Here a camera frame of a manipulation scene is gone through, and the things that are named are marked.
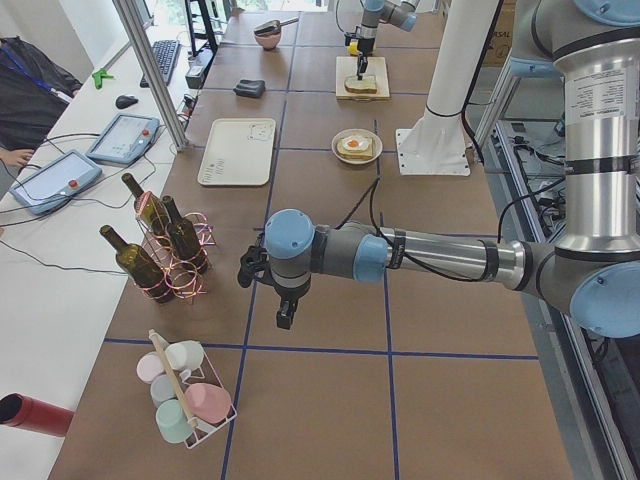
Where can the wooden cutting board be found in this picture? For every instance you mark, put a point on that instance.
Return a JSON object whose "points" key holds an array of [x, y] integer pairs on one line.
{"points": [[347, 66]]}

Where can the copper wire bottle rack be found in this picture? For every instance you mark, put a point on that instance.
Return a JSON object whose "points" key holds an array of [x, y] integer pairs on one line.
{"points": [[181, 276]]}

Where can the red cylinder bottle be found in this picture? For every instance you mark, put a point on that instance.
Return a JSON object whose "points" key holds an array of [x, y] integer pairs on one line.
{"points": [[27, 413]]}

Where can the dark wine bottle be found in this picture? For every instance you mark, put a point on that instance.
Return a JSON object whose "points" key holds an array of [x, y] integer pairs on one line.
{"points": [[183, 237], [140, 266]]}

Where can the far teach pendant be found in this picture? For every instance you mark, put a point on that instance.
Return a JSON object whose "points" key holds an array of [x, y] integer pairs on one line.
{"points": [[124, 140]]}

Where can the white bowl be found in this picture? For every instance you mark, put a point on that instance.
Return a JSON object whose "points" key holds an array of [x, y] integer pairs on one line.
{"points": [[377, 145]]}

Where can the black computer mouse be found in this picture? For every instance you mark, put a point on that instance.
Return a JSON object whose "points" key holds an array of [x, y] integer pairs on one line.
{"points": [[125, 101]]}

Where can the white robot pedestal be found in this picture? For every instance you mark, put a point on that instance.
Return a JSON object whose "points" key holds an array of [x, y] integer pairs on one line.
{"points": [[435, 145]]}

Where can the aluminium frame post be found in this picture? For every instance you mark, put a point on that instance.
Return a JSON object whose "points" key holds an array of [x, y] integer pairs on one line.
{"points": [[132, 23]]}

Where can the light pink cup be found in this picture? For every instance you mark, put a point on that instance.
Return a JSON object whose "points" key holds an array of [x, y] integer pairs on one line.
{"points": [[149, 367]]}

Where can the toast with fried egg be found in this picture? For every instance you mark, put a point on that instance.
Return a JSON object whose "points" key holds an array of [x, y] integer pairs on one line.
{"points": [[355, 147]]}

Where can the brown bread slice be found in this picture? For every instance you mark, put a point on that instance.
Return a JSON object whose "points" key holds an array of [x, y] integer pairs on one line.
{"points": [[367, 85]]}

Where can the pink bowl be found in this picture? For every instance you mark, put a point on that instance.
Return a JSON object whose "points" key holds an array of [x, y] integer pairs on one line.
{"points": [[268, 38]]}

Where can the white bear tray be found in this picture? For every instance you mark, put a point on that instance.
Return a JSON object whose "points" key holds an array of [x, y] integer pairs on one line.
{"points": [[238, 152]]}

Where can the white cup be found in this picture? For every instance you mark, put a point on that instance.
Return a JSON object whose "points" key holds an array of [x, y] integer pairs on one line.
{"points": [[187, 354]]}

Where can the mint green cup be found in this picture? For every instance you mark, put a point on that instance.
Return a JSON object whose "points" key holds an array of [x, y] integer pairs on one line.
{"points": [[172, 422]]}

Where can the metal scoop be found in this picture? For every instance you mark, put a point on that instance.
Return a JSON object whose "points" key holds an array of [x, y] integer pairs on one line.
{"points": [[275, 25]]}

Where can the near teach pendant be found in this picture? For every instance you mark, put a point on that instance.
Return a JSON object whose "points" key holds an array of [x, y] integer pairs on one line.
{"points": [[56, 183]]}

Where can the grey folded cloth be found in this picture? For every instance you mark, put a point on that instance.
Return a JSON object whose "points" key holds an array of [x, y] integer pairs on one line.
{"points": [[250, 88]]}

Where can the dark wine bottle back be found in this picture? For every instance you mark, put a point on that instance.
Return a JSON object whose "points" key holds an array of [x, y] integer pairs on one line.
{"points": [[183, 237]]}

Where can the black keyboard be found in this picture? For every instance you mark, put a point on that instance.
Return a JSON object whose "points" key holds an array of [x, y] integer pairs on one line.
{"points": [[166, 53]]}

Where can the dark wine bottle front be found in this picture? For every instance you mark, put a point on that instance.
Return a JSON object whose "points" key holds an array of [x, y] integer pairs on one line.
{"points": [[140, 266]]}

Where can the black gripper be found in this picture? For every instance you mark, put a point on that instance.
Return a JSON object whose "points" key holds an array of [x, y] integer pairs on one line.
{"points": [[288, 295], [366, 46]]}

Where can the grey cup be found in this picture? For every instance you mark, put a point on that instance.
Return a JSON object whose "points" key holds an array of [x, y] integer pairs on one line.
{"points": [[161, 390]]}

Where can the white wire cup rack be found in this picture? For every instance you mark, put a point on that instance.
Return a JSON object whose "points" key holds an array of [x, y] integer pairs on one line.
{"points": [[181, 380]]}

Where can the teach pendant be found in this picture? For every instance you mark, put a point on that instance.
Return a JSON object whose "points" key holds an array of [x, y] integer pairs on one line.
{"points": [[56, 183], [124, 140]]}

